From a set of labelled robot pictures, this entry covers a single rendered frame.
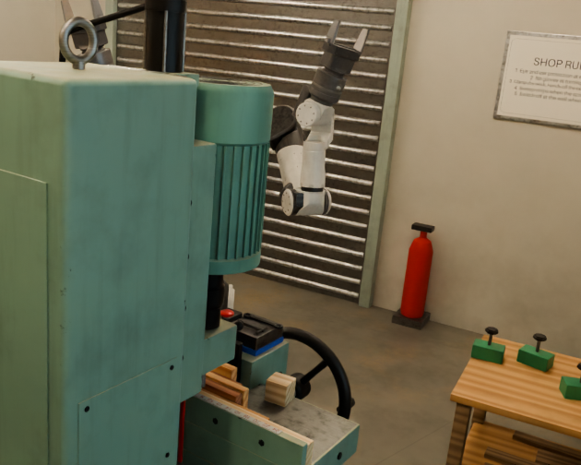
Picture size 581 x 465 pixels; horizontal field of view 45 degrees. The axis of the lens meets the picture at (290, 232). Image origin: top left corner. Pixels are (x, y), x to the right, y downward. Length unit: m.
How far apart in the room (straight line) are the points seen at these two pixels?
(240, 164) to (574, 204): 3.06
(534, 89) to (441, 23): 0.62
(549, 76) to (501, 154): 0.48
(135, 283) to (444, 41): 3.31
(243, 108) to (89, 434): 0.52
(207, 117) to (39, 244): 0.35
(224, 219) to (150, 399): 0.30
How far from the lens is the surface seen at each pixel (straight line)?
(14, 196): 0.90
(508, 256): 4.12
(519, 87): 3.98
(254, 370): 1.42
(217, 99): 1.08
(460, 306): 4.26
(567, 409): 2.44
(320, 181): 1.98
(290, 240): 4.51
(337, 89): 1.94
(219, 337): 1.26
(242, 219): 1.14
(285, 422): 1.33
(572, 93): 3.94
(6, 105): 0.89
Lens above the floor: 1.59
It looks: 16 degrees down
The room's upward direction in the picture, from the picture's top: 5 degrees clockwise
